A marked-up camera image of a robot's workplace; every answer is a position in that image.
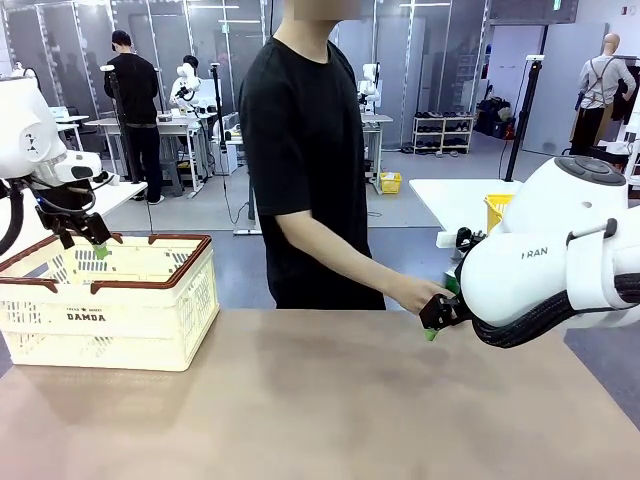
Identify left arm black cable bundle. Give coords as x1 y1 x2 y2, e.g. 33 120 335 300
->
0 174 99 256

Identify person's right forearm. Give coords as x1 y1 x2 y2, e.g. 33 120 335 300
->
273 209 409 306

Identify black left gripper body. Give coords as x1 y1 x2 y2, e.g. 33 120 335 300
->
34 202 110 237

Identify yellow plastic basket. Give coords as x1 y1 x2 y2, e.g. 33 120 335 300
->
483 193 516 236

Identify pile of black bags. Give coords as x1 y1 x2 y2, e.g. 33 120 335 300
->
475 97 516 140

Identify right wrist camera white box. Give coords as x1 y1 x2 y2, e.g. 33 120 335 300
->
435 226 489 261

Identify person's right hand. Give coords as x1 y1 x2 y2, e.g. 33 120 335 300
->
394 277 456 316

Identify mannequin with grey apron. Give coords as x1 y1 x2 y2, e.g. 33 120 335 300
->
569 33 640 157

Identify white side table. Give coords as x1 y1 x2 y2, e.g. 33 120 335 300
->
408 178 531 261

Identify white work table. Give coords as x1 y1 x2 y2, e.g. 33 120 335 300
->
0 180 150 261

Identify thin black camera stand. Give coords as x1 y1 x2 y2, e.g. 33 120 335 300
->
209 62 229 176

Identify white shoe rack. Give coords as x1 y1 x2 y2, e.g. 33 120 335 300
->
412 114 475 156

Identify cream shopping basket brown handles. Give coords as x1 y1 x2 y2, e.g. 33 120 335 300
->
0 233 222 373

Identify background person with black cap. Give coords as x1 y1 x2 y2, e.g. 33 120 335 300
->
103 29 166 205

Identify grey background desk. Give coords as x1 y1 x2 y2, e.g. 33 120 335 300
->
84 113 211 199

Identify arm black cable bundle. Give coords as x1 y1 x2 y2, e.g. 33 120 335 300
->
0 174 99 256
469 272 640 350

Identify white background desk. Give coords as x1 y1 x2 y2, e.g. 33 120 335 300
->
359 113 395 182

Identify person in black t-shirt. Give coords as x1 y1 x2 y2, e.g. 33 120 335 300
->
238 0 387 311

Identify right arm black cable bundle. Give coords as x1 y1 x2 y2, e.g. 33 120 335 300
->
469 272 640 350

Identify black tripod pole with camera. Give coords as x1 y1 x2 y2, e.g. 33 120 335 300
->
503 55 546 183

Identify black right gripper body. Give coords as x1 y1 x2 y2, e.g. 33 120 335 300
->
417 293 470 333

